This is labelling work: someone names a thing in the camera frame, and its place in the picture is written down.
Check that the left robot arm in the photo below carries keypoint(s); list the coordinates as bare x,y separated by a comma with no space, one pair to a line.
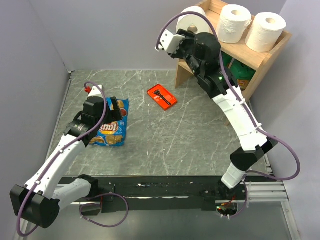
38,201

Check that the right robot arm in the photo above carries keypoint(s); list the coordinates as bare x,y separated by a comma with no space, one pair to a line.
223,89

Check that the black razor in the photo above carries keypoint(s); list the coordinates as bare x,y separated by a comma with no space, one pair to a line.
158,93

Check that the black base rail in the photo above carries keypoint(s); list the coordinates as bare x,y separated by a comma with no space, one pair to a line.
151,193

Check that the white paper roll front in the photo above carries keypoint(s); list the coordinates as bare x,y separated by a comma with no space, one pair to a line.
233,21

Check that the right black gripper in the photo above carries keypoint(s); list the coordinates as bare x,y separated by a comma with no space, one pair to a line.
189,38

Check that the orange razor box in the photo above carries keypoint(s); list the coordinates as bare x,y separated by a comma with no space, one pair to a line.
169,96

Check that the green roll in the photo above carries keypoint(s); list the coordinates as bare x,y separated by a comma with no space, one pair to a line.
242,73
226,59

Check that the blue chips bag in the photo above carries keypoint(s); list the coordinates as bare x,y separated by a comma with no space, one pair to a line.
114,134

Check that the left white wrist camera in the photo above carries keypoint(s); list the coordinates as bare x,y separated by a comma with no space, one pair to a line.
97,91

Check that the white paper roll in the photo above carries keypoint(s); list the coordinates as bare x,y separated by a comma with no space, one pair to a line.
233,21
265,30
193,23

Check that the aluminium frame rail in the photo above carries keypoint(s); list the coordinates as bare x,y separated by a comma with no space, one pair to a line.
267,192

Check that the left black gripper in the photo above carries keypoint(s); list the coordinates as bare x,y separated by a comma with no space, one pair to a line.
114,115

